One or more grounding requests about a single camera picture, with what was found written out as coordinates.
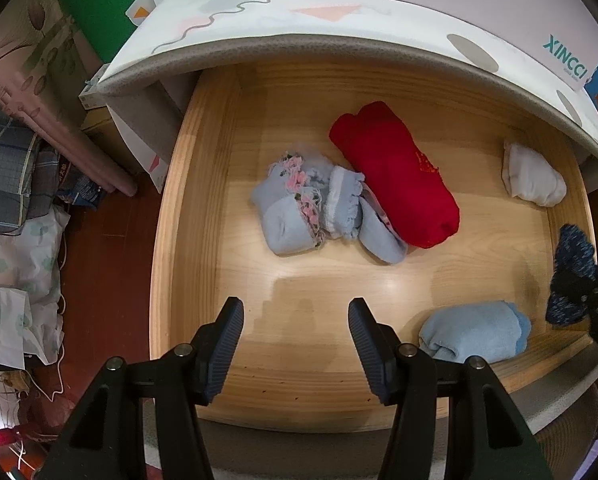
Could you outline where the light blue lace underwear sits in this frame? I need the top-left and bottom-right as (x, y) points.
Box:
(251, 154), (410, 264)

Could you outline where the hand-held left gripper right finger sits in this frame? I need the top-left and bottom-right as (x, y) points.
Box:
(348, 297), (554, 480)

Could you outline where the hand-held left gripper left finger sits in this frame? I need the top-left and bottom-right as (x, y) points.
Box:
(39, 296), (244, 480)

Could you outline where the green foam mat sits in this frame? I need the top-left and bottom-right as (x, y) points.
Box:
(46, 0), (190, 66)

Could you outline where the dusty pink cloth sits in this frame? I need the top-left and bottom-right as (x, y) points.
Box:
(14, 392), (77, 443)

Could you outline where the pink floral rolled mattress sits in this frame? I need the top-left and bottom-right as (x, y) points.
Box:
(0, 0), (140, 196)

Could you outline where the white floral cloth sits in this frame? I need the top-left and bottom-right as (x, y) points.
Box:
(0, 205), (72, 371)

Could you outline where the brown cardboard box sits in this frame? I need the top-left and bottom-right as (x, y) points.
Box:
(81, 107), (142, 176)

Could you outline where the dark blue underwear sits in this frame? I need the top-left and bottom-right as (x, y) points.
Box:
(545, 224), (598, 327)

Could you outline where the small teal white carton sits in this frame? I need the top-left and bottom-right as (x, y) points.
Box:
(79, 67), (110, 110)

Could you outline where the blue snack packet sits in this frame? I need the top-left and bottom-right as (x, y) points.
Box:
(56, 165), (106, 211)

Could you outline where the red underwear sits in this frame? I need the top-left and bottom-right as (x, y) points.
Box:
(329, 101), (460, 249)

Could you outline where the wooden drawer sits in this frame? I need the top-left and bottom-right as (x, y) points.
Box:
(149, 57), (598, 433)

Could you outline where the white cardboard storage box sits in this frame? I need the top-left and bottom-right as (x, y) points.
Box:
(98, 0), (598, 193)

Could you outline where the grey plaid cloth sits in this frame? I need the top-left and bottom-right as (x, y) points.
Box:
(0, 97), (62, 236)

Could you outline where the white underwear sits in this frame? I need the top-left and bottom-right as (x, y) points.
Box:
(501, 141), (568, 207)

